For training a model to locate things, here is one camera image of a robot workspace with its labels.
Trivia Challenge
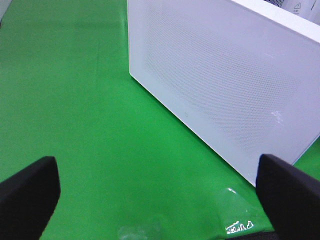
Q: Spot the white microwave door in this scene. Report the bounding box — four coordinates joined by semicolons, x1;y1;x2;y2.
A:
127;0;320;185

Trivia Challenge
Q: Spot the clear tape patch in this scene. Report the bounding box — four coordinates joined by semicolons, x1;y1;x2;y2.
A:
216;187;263;237

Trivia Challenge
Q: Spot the green table cloth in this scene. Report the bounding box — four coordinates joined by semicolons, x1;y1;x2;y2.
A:
0;0;320;240

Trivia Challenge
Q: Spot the white microwave oven body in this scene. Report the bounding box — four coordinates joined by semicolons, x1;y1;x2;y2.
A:
266;0;320;25

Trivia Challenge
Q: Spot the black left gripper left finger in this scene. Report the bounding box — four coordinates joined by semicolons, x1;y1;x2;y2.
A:
0;156;61;240

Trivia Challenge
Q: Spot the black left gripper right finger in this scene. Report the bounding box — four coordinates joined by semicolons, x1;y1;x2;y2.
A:
255;154;320;240

